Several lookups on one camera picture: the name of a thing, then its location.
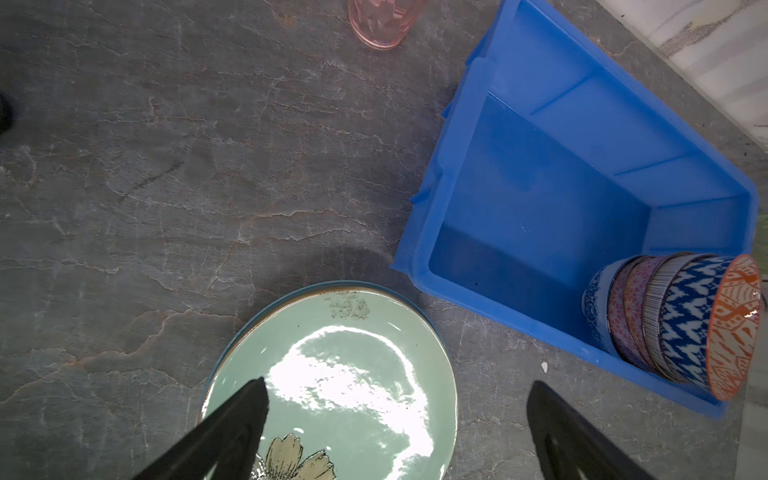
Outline red pink glass bowl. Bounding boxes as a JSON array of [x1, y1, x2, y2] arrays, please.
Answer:
[[642, 252, 709, 383]]

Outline orange blue patterned bowl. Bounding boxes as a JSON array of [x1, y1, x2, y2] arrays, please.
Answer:
[[660, 254, 762, 401]]

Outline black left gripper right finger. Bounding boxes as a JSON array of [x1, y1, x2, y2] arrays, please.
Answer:
[[526, 381, 651, 479]]

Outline green floral plate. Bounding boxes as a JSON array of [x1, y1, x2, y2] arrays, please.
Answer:
[[201, 281, 458, 479]]

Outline blue plastic bin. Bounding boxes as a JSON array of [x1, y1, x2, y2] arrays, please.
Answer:
[[393, 1, 758, 418]]

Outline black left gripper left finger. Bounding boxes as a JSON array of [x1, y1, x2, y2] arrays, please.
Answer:
[[136, 377, 269, 479]]

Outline pink transparent cup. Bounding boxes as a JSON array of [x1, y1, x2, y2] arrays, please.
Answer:
[[347, 0, 427, 51]]

